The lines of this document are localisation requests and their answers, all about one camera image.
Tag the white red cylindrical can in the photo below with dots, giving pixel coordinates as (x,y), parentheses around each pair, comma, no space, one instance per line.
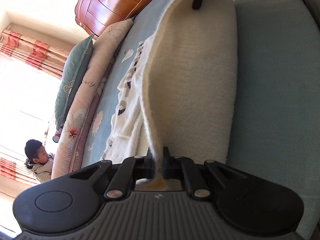
(57,136)

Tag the left pink curtain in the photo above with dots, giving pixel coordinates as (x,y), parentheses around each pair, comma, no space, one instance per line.
(15,169)

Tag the cream floral pillow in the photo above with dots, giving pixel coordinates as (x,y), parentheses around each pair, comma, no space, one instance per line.
(103,51)

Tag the pink floral quilt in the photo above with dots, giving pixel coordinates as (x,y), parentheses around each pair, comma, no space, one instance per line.
(71,148)

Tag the person in beige jacket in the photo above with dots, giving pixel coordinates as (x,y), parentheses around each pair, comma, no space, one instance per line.
(38,162)

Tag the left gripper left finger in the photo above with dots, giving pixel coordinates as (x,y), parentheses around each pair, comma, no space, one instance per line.
(127,173)

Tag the cream knit sweater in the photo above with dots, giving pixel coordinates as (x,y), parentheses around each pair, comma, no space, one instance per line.
(179,92)

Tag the grey-green pillow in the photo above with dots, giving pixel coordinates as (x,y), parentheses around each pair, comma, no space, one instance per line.
(72,76)

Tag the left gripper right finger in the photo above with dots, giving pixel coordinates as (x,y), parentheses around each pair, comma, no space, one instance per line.
(186,171)

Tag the blue floral bed sheet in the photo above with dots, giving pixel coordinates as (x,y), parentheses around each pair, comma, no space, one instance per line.
(275,130)

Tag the window with white frame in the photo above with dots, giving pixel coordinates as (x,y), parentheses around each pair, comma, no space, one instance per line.
(27,107)

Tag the pink curtain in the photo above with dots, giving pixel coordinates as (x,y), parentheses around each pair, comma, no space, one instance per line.
(35,53)
(15,169)

